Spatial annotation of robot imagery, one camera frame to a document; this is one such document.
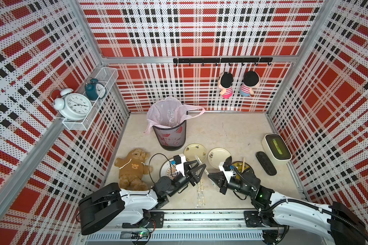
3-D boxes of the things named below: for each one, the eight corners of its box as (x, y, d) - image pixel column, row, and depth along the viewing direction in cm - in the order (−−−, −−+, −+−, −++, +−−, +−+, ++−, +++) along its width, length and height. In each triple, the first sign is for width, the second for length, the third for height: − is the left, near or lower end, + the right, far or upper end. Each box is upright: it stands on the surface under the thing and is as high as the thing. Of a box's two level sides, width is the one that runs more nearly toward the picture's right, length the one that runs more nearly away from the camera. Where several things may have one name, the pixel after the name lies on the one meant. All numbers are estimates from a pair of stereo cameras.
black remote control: (269, 176, 90) (271, 174, 87) (255, 154, 100) (256, 151, 97) (276, 174, 91) (278, 172, 88) (261, 152, 100) (262, 150, 98)
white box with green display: (268, 164, 93) (272, 160, 89) (259, 138, 106) (262, 134, 101) (290, 164, 93) (295, 160, 89) (279, 138, 106) (283, 133, 101)
